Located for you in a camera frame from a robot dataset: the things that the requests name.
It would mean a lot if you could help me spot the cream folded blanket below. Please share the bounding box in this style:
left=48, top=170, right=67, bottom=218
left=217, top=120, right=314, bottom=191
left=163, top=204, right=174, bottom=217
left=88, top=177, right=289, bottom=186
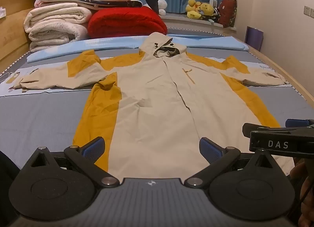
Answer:
left=24, top=6, right=92, bottom=53

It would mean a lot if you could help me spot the beige window sill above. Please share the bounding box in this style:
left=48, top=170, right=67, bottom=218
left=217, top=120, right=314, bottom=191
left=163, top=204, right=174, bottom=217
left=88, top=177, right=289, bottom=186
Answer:
left=159, top=14, right=237, bottom=33

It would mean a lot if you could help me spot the light blue blanket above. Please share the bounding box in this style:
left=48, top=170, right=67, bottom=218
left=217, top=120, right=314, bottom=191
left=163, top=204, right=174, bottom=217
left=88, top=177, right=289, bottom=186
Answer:
left=26, top=35, right=249, bottom=64

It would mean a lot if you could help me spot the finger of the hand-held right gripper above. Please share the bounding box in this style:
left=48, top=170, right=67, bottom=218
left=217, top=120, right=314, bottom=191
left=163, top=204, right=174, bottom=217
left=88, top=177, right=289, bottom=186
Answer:
left=286, top=119, right=311, bottom=127

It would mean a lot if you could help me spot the white plush toy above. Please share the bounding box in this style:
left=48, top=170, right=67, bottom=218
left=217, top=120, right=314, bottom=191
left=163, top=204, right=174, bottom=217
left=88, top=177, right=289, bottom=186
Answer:
left=157, top=0, right=168, bottom=15

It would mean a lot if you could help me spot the navy trimmed folded quilt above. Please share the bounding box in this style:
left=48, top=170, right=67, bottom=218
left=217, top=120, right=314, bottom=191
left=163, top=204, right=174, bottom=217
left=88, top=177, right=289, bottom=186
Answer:
left=40, top=0, right=143, bottom=12

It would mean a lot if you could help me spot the yellow round-faced plush toy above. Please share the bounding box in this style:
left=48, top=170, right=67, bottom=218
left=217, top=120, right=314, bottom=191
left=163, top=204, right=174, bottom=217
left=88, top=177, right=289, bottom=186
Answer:
left=200, top=2, right=215, bottom=20

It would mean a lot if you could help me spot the grey and white printed bedsheet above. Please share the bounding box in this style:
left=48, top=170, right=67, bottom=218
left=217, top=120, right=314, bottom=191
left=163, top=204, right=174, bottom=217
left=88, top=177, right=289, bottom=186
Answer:
left=0, top=27, right=314, bottom=181

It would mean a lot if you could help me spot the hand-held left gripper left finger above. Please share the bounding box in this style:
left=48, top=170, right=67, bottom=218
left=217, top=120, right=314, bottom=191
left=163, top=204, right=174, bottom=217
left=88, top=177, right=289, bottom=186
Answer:
left=23, top=137, right=120, bottom=188

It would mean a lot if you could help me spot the beige and yellow hooded jacket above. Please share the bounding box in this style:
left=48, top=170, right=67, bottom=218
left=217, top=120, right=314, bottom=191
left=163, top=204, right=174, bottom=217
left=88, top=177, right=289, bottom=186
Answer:
left=9, top=32, right=295, bottom=180

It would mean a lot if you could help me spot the person's right hand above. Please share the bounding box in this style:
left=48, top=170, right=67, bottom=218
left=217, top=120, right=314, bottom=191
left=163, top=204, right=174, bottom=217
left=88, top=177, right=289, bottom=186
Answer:
left=289, top=157, right=314, bottom=227

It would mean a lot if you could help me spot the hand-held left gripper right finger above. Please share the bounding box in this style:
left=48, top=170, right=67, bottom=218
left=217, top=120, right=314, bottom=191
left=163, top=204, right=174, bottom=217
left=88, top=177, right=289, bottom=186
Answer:
left=184, top=137, right=282, bottom=189

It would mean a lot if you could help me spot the dark red plush cushion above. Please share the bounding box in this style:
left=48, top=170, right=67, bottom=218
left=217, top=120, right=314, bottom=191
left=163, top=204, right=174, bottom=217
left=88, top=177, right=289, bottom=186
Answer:
left=218, top=0, right=238, bottom=28

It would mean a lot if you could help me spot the red folded blanket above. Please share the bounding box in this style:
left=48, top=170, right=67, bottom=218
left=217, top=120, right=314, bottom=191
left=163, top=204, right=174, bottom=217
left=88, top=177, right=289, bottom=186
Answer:
left=88, top=6, right=168, bottom=39

